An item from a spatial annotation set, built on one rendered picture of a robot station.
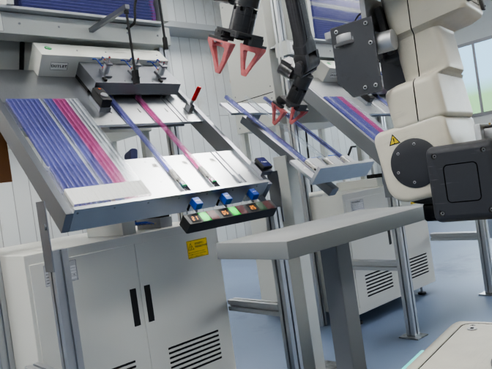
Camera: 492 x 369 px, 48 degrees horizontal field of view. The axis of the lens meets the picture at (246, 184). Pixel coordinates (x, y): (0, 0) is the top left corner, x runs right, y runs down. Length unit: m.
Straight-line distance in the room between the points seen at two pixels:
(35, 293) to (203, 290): 0.59
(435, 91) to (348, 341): 0.67
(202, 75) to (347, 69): 5.06
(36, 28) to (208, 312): 1.13
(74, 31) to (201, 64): 4.30
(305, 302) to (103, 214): 0.89
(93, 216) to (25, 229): 3.62
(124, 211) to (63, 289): 0.25
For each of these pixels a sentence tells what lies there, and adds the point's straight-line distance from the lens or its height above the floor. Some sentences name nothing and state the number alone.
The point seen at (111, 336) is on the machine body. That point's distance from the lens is 1.81.
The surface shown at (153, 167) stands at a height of 0.82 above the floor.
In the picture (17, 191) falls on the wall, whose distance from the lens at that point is 5.03.
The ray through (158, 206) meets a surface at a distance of 1.52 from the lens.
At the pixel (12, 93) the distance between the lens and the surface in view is 1.83.
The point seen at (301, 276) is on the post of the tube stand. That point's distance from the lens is 2.02.
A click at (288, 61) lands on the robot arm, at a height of 1.13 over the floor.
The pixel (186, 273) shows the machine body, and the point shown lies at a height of 0.45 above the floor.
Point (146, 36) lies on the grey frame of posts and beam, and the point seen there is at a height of 1.34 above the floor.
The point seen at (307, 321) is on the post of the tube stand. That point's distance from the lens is 2.05.
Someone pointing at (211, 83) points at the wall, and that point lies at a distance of 6.30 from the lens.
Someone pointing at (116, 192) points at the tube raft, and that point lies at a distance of 1.49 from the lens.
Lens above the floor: 0.73
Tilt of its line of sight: level
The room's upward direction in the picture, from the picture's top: 8 degrees counter-clockwise
